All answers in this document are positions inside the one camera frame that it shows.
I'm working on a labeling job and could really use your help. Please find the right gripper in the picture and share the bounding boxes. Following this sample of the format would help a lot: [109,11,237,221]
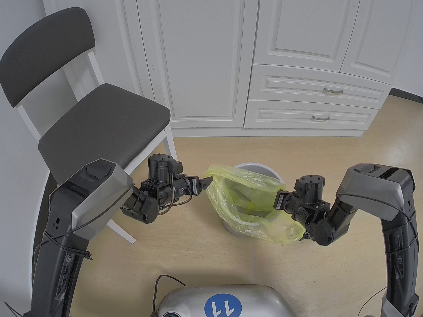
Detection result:
[273,192,298,215]

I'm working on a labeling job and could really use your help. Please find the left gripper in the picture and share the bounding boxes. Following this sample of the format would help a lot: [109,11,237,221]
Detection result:
[173,176,202,197]

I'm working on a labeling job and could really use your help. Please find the yellow plastic bag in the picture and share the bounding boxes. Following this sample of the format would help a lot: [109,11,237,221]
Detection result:
[202,164,305,244]

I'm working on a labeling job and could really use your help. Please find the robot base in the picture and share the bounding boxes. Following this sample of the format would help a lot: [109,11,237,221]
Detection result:
[158,284,292,317]

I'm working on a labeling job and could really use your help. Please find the white trash bin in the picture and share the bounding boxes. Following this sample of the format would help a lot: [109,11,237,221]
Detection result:
[222,163,285,239]

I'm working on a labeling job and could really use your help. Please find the white chair dark grey seat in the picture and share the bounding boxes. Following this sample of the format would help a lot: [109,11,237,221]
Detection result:
[0,7,179,245]

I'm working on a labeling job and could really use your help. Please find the white wardrobe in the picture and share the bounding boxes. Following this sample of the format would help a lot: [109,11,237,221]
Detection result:
[40,0,414,138]

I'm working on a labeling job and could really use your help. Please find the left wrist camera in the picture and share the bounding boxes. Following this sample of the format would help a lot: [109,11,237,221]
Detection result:
[169,159,184,179]

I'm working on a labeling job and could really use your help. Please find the black cable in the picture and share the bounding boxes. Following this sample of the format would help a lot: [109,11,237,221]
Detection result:
[153,274,188,317]
[360,286,389,317]

